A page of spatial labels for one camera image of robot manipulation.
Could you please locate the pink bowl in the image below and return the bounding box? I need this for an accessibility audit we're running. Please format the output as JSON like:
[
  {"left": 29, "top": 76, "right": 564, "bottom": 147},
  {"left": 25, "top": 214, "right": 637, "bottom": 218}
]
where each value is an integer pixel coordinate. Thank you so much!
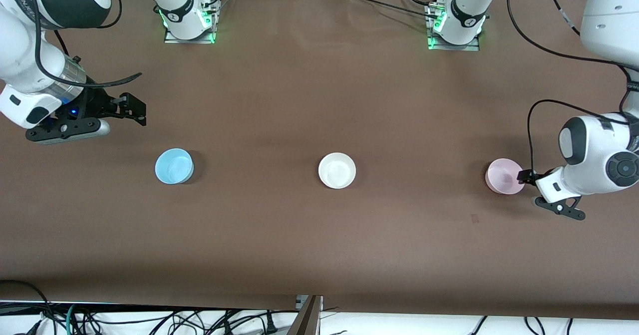
[{"left": 485, "top": 158, "right": 526, "bottom": 195}]

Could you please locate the light blue bowl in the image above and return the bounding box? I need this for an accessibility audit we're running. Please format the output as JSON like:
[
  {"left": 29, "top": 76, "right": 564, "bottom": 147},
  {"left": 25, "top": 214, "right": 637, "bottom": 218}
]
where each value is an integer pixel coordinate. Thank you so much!
[{"left": 155, "top": 148, "right": 194, "bottom": 185}]

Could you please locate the white bowl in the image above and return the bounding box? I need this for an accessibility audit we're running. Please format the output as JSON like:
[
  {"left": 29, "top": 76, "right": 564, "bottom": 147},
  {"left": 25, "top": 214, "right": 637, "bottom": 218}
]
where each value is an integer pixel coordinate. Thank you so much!
[{"left": 318, "top": 152, "right": 357, "bottom": 190}]

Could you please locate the brown table cover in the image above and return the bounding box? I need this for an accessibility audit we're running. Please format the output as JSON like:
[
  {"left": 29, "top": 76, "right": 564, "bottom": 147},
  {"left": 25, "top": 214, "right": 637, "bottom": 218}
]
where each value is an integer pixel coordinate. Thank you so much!
[{"left": 0, "top": 0, "right": 639, "bottom": 321}]

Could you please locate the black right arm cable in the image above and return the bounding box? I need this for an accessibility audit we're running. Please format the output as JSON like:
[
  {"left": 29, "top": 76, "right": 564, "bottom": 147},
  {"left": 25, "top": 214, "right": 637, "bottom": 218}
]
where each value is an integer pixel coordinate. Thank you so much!
[{"left": 22, "top": 0, "right": 143, "bottom": 88}]

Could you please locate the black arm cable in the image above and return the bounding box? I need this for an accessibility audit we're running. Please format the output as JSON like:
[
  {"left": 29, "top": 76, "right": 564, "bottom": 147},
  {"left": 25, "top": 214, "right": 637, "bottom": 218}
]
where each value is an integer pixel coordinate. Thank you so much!
[
  {"left": 22, "top": 0, "right": 143, "bottom": 88},
  {"left": 505, "top": 0, "right": 639, "bottom": 176}
]

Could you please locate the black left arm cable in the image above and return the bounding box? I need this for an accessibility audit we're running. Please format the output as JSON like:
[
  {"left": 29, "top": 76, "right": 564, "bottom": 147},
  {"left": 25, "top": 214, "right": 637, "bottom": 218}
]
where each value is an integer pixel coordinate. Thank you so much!
[{"left": 505, "top": 0, "right": 639, "bottom": 176}]

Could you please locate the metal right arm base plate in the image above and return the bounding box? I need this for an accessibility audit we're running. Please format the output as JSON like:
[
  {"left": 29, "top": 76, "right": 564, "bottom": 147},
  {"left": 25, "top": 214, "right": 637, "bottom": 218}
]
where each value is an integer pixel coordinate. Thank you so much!
[{"left": 164, "top": 29, "right": 216, "bottom": 44}]

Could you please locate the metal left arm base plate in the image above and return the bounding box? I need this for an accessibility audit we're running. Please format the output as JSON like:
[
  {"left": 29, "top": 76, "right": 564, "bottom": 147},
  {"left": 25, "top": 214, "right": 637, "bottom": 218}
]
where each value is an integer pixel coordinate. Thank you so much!
[{"left": 427, "top": 38, "right": 481, "bottom": 52}]

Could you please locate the black cable on table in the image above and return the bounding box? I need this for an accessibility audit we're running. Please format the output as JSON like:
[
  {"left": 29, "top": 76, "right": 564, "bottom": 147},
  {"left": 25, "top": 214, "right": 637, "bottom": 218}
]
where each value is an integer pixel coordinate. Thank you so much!
[{"left": 342, "top": 0, "right": 435, "bottom": 16}]

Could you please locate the grey metal post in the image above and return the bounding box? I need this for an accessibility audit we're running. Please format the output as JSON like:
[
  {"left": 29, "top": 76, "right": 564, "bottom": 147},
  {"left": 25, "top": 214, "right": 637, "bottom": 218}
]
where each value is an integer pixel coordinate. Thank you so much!
[{"left": 289, "top": 295, "right": 324, "bottom": 335}]

